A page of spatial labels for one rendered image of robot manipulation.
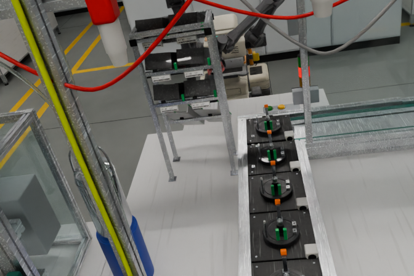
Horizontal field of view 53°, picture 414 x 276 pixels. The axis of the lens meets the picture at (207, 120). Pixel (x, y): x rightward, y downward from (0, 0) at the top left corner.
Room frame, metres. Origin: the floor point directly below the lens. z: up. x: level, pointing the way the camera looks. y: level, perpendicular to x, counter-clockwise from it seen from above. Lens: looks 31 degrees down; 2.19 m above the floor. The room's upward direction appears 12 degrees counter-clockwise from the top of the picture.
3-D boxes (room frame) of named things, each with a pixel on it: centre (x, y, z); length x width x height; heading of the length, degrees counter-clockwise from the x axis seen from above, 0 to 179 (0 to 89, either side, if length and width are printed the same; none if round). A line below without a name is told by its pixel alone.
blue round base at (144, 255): (1.17, 0.41, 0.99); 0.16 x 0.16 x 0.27
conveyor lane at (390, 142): (1.79, -0.61, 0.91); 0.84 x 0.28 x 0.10; 80
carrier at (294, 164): (1.61, -0.27, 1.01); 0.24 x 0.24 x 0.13; 80
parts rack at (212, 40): (1.80, 0.06, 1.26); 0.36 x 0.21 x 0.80; 80
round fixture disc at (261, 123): (1.86, -0.31, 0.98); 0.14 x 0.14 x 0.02
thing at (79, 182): (1.17, 0.41, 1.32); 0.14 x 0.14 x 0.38
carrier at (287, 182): (1.37, -0.23, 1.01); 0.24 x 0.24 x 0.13; 80
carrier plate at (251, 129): (1.86, -0.31, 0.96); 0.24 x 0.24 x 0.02; 80
